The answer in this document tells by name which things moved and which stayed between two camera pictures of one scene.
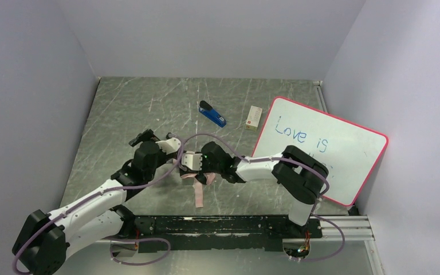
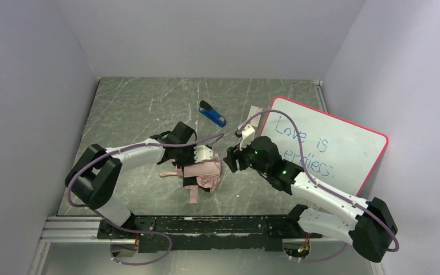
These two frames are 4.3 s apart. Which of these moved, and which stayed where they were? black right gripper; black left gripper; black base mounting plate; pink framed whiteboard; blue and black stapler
Moved: black right gripper; black left gripper
Stayed: black base mounting plate; pink framed whiteboard; blue and black stapler
